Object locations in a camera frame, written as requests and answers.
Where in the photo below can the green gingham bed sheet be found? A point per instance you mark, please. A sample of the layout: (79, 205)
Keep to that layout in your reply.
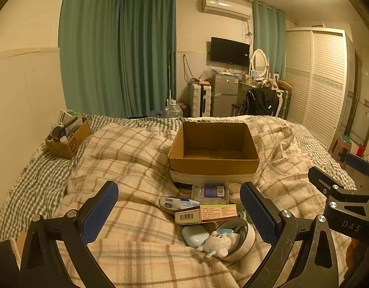
(43, 181)

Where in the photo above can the medicine box with barcode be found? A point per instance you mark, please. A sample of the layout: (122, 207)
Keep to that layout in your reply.
(205, 213)

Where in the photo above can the chair with black jacket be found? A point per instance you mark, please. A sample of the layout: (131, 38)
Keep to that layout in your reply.
(258, 102)

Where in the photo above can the green curtain right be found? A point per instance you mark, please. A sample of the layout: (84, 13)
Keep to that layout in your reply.
(270, 35)

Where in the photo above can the large water jug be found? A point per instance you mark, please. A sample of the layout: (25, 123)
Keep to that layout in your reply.
(173, 109)

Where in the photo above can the white louvered wardrobe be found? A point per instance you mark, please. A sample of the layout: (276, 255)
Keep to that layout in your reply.
(316, 66)

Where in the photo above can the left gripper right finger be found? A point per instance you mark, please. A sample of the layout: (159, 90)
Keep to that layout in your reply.
(316, 261)

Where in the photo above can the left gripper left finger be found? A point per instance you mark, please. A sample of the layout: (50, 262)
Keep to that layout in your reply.
(41, 262)

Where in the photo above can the white suitcase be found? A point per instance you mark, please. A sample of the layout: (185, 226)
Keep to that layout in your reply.
(200, 100)

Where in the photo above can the stool with cross pattern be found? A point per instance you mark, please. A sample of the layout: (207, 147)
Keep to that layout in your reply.
(340, 149)

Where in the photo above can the large open cardboard box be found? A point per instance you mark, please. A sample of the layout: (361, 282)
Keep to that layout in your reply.
(213, 153)

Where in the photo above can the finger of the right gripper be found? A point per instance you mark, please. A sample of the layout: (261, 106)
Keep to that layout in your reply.
(357, 163)
(322, 181)

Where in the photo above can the clear plastic bottle blue label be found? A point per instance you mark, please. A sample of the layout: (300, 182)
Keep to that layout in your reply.
(210, 194)

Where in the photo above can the black wall television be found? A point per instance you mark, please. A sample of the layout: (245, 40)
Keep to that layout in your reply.
(229, 52)

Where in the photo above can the small cardboard box with clutter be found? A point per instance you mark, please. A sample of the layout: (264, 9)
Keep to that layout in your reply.
(67, 134)

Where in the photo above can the white oval vanity mirror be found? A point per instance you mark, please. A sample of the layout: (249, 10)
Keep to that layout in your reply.
(259, 64)

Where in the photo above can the green curtain left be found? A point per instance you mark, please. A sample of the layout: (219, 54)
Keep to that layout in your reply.
(117, 57)

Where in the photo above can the green curtain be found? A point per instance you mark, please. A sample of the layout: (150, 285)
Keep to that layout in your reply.
(270, 35)
(117, 57)

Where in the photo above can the white air conditioner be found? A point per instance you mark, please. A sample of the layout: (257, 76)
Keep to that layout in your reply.
(226, 8)

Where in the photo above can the white tape roll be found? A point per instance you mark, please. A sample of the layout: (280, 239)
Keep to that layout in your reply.
(245, 239)

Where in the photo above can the silver mini fridge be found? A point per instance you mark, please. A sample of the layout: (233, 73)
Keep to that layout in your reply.
(224, 94)

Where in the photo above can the Vinda tissue pack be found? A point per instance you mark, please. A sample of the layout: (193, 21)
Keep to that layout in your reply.
(175, 203)

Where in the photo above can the white bear figurine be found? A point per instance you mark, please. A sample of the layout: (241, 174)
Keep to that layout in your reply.
(220, 243)

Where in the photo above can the beige plaid blanket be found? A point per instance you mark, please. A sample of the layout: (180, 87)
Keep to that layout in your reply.
(140, 245)

